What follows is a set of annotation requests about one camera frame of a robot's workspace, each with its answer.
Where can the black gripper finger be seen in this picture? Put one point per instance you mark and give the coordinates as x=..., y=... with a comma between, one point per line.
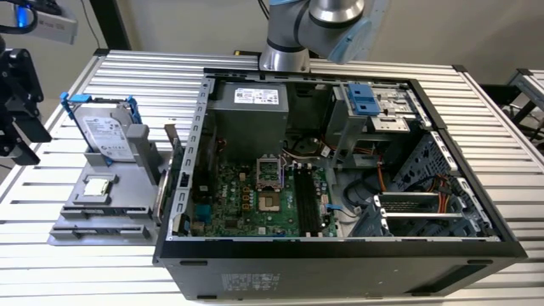
x=22, y=83
x=22, y=153

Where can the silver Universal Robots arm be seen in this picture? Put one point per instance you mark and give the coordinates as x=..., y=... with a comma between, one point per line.
x=331, y=12

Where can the black RAM slot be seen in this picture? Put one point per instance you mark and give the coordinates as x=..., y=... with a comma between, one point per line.
x=300, y=201
x=306, y=201
x=311, y=201

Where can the hard disk in blue carrier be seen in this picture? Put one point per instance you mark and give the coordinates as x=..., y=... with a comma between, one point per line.
x=102, y=130

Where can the silver CPU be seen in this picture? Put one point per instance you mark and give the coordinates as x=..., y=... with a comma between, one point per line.
x=96, y=186

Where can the grey parts rack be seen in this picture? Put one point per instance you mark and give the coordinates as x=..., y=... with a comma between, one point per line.
x=132, y=194

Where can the blue expansion slot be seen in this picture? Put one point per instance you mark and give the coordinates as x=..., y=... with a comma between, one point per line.
x=204, y=213

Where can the green motherboard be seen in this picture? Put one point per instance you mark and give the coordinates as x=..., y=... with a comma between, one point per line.
x=231, y=220

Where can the grey power supply unit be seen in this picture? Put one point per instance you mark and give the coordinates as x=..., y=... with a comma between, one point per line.
x=251, y=127

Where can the CPU socket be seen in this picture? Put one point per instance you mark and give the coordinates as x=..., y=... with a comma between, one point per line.
x=270, y=201

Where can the thin metal locking lever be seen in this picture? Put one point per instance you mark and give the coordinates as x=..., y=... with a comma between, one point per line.
x=283, y=173

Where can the black open PC case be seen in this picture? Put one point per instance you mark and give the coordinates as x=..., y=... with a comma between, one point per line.
x=298, y=274

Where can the blue plastic drive latch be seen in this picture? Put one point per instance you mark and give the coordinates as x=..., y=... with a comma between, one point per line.
x=362, y=99

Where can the silver optical drive cage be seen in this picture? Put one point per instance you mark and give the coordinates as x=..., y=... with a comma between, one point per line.
x=391, y=126

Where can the metal disk bay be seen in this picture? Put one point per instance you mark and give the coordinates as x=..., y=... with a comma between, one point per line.
x=420, y=215

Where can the neighbouring metal slat table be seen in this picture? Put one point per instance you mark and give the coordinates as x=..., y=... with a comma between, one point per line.
x=527, y=79

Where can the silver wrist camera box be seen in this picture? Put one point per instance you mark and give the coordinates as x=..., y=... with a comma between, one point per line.
x=55, y=27

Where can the black upright post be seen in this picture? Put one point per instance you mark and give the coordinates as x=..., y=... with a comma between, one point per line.
x=108, y=25

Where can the graphics card with metal bracket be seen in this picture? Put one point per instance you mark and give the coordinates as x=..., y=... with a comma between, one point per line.
x=172, y=134

